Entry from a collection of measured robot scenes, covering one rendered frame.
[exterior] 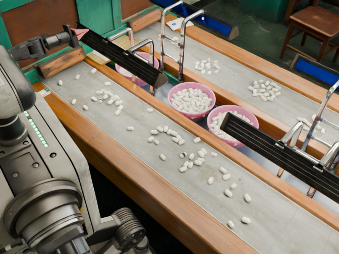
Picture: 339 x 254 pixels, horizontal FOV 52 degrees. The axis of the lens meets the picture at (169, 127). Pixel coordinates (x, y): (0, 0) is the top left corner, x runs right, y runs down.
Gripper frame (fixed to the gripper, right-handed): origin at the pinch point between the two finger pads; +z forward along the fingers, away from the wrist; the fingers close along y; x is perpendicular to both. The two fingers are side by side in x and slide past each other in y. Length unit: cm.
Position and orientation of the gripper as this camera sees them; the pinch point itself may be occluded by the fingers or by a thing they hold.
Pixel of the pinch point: (86, 29)
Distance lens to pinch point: 170.1
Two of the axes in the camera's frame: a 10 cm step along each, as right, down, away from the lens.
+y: 1.8, 8.5, 5.0
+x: 5.8, 3.2, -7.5
